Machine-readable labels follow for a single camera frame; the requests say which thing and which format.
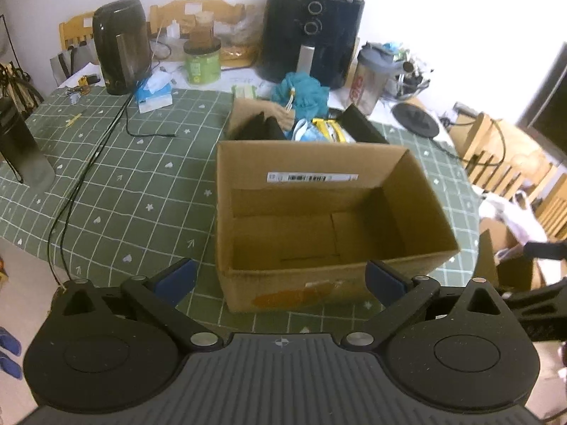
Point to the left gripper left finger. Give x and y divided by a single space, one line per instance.
155 300

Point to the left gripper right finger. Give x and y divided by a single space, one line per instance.
405 301

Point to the black garbage bag roll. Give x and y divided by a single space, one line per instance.
359 127

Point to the green tablecloth with grid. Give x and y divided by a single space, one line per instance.
134 193

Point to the cardboard box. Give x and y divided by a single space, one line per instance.
297 222

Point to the wooden chair at right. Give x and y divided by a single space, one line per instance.
503 160

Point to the black kettle base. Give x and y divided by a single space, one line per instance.
415 120

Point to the yellow snack packet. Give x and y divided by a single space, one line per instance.
332 130

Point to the blue tissue pack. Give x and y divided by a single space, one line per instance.
155 92

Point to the dark water bottle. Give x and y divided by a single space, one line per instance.
20 150

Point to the green wet wipes pack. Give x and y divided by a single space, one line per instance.
244 91

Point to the teal bath loofah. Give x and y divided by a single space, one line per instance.
310 98

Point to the green lidded canister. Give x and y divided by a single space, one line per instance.
202 62

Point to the shaker bottle grey lid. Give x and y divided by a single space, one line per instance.
376 65

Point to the black electric kettle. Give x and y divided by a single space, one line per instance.
122 45

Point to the black air fryer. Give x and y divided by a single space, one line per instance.
314 36

